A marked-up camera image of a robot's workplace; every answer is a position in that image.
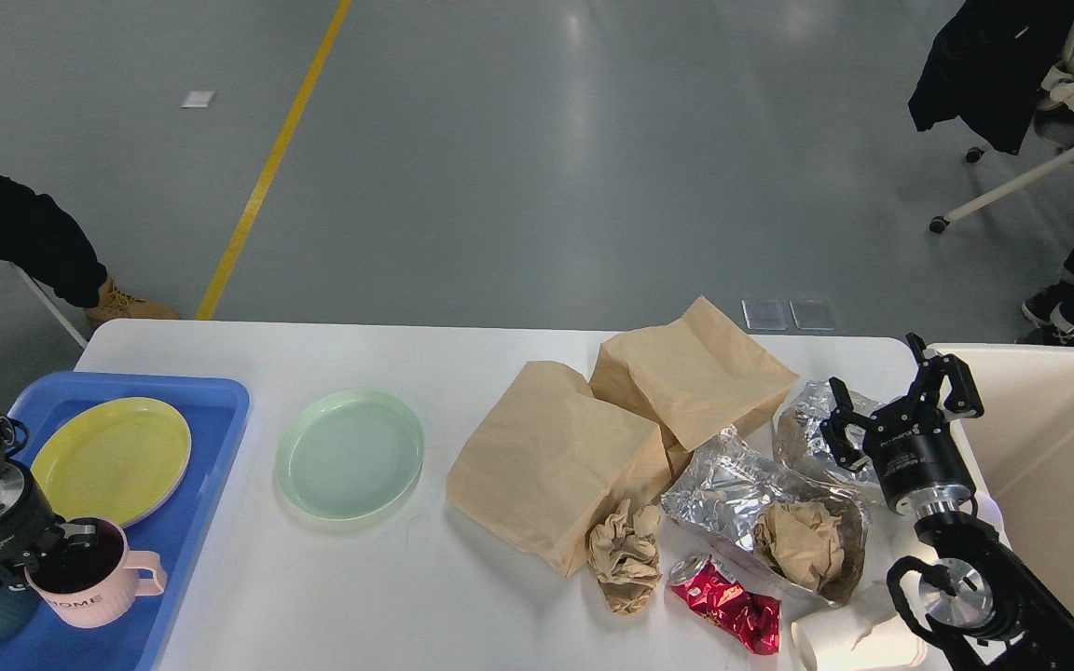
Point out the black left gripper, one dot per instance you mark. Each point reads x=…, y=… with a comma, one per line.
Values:
x=28, y=528

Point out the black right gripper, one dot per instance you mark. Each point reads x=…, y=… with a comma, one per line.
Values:
x=920, y=471

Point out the pink mug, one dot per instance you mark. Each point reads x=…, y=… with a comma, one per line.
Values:
x=101, y=586

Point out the mint green plate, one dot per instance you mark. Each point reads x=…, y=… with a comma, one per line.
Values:
x=350, y=455

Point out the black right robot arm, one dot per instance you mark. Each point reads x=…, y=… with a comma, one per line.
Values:
x=977, y=602

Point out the rear silver foil wrapper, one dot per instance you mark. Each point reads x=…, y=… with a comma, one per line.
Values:
x=798, y=443

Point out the right clear floor plate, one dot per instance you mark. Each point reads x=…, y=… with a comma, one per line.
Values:
x=812, y=315

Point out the clear floor plate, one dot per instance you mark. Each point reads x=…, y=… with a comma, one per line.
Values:
x=765, y=315
x=812, y=315

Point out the yellow plate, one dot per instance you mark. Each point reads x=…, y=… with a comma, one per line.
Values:
x=119, y=460

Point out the beige plastic bin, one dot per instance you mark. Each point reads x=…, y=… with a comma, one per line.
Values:
x=1024, y=447

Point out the crumpled paper in foil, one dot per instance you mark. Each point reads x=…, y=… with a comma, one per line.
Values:
x=800, y=541

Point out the left clear floor plate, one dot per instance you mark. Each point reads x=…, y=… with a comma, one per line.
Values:
x=765, y=315

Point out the silver foil bag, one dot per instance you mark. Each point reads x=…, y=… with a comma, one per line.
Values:
x=724, y=490

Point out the rear brown paper bag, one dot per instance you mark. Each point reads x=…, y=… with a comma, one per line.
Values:
x=694, y=377

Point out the white paper cup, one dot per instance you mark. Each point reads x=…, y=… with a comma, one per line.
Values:
x=866, y=634

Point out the blue plastic tray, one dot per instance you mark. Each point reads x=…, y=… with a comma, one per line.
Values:
x=215, y=410

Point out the crushed red can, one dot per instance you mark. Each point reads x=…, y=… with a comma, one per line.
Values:
x=709, y=588

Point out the tan boot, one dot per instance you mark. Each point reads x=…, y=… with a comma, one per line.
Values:
x=114, y=304

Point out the crumpled brown paper ball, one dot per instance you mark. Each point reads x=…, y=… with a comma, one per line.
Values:
x=624, y=555

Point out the person in black left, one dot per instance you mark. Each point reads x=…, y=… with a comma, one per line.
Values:
x=44, y=241

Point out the large brown paper bag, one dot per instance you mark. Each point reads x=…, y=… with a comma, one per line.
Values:
x=550, y=461

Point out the black jacket on chair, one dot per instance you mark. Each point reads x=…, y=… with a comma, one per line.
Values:
x=985, y=66

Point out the white floor tag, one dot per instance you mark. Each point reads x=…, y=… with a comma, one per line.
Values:
x=198, y=99

